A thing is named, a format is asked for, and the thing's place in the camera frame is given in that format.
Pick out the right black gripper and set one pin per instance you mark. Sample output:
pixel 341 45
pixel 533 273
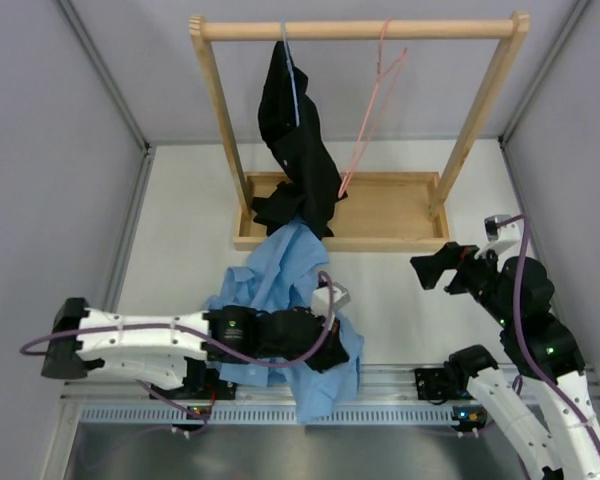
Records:
pixel 451 256

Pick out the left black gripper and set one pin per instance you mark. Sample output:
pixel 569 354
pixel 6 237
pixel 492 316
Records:
pixel 332 353

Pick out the pink wire hanger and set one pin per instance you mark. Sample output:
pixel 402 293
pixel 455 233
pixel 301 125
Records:
pixel 373 113

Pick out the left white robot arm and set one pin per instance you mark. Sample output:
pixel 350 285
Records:
pixel 173 353

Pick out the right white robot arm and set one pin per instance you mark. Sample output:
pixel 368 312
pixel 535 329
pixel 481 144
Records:
pixel 547 414

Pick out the black shirt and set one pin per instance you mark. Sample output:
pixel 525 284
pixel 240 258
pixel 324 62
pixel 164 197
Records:
pixel 310 191

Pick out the wooden clothes rack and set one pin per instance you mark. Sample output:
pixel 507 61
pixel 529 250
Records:
pixel 386 211

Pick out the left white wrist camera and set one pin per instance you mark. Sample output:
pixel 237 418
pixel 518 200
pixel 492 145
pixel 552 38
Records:
pixel 329 299

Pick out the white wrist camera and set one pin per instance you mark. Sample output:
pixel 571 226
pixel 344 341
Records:
pixel 502 233
pixel 329 299

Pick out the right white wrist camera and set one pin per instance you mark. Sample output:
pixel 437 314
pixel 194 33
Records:
pixel 502 233

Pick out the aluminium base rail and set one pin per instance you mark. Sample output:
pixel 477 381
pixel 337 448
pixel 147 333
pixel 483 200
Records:
pixel 383 384

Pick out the slotted cable duct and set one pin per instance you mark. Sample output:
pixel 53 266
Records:
pixel 155 413

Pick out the blue wire hanger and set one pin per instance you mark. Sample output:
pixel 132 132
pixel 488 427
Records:
pixel 291 72

